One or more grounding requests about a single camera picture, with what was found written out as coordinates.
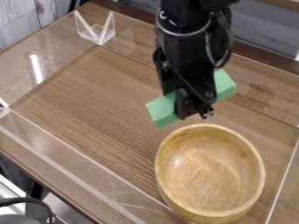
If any brown wooden bowl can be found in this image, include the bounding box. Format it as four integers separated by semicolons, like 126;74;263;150
154;123;267;224

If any clear acrylic corner bracket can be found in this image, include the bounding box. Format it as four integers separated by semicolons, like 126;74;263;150
74;10;116;46

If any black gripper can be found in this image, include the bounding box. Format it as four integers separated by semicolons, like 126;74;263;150
154;0;235;120

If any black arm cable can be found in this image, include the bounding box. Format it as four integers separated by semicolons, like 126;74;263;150
203;8;235;69

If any black cable bottom left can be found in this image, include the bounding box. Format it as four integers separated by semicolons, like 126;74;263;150
0;197;56;224

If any clear acrylic tray wall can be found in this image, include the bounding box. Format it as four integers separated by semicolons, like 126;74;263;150
0;17;299;224

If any green rectangular block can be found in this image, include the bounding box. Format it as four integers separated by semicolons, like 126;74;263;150
146;69;238;129

